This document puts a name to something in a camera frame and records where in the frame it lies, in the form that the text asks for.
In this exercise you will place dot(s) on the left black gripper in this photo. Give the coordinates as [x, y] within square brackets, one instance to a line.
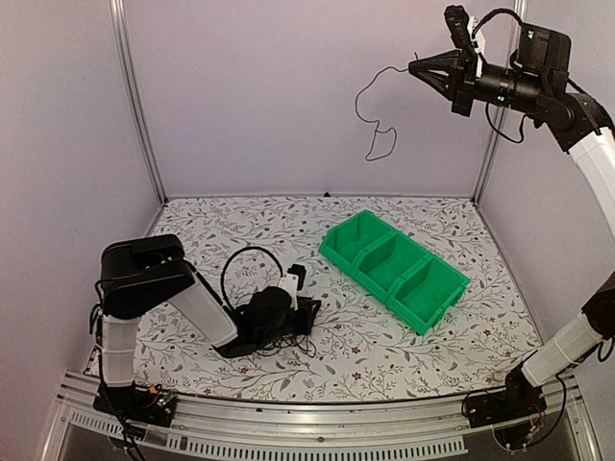
[307, 318]

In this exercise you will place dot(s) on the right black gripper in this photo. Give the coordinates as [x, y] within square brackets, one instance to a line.
[459, 89]

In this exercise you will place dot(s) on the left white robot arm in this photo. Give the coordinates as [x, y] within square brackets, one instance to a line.
[139, 275]

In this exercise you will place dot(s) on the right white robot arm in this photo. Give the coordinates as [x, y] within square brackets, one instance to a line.
[536, 83]

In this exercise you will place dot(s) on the green bin left compartment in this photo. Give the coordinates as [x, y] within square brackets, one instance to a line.
[345, 245]

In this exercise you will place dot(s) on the green bin compartment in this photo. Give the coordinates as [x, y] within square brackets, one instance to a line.
[424, 295]
[345, 245]

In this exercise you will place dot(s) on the green bin right compartment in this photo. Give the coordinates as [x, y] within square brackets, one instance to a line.
[424, 295]

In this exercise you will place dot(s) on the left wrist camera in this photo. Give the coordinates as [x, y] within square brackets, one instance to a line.
[292, 282]

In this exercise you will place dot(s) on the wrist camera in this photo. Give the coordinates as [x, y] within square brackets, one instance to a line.
[464, 30]
[292, 282]

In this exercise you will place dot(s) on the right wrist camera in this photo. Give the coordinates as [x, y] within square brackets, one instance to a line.
[464, 30]

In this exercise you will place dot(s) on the right aluminium frame post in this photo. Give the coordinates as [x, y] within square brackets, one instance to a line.
[499, 115]

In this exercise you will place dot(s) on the aluminium frame post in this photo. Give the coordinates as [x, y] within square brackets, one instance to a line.
[127, 66]
[499, 115]

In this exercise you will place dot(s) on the front aluminium rail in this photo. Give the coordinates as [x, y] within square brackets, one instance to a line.
[220, 429]

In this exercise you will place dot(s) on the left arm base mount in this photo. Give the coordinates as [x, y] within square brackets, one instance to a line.
[152, 406]

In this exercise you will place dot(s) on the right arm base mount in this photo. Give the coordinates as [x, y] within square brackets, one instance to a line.
[518, 400]

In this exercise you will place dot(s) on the left aluminium frame post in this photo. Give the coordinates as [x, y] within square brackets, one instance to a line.
[127, 66]

